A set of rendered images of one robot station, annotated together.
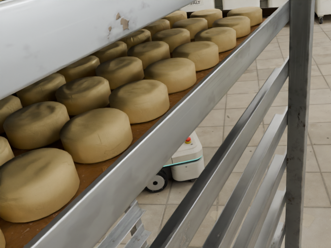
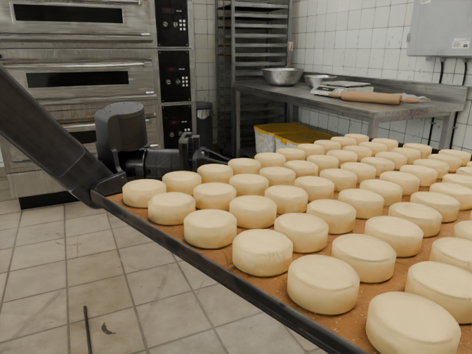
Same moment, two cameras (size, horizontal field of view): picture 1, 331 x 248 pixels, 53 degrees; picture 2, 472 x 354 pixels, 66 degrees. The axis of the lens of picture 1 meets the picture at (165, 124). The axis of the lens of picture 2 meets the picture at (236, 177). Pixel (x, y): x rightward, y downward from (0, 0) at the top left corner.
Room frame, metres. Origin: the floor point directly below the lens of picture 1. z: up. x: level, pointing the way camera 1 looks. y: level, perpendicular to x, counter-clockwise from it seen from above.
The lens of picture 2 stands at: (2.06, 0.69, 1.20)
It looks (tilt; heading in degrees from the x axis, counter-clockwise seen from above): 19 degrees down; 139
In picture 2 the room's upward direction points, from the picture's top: straight up
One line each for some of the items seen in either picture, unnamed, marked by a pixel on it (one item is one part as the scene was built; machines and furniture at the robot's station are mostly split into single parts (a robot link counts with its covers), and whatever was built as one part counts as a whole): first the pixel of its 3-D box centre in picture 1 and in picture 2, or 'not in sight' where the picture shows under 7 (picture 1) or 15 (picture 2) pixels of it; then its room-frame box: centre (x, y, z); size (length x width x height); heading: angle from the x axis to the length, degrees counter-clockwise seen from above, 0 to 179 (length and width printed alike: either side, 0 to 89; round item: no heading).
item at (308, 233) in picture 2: not in sight; (300, 232); (1.87, 0.93, 1.04); 0.05 x 0.05 x 0.02
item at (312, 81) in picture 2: not in sight; (319, 82); (0.13, 3.26, 0.93); 0.27 x 0.27 x 0.10
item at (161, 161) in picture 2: not in sight; (171, 166); (1.57, 0.97, 1.02); 0.07 x 0.07 x 0.10; 49
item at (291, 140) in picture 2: not in sight; (305, 149); (0.11, 3.16, 0.36); 0.47 x 0.38 x 0.26; 74
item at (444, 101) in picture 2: not in sight; (317, 139); (0.25, 3.12, 0.49); 1.90 x 0.72 x 0.98; 164
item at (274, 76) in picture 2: not in sight; (282, 77); (-0.28, 3.25, 0.95); 0.39 x 0.39 x 0.14
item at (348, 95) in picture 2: not in sight; (370, 97); (0.85, 2.83, 0.91); 0.56 x 0.06 x 0.06; 13
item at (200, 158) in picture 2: not in sight; (215, 173); (1.62, 1.02, 1.01); 0.09 x 0.07 x 0.07; 49
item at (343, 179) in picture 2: not in sight; (337, 180); (1.80, 1.10, 1.03); 0.05 x 0.05 x 0.02
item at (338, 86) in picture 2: not in sight; (341, 88); (0.51, 3.02, 0.92); 0.32 x 0.30 x 0.09; 81
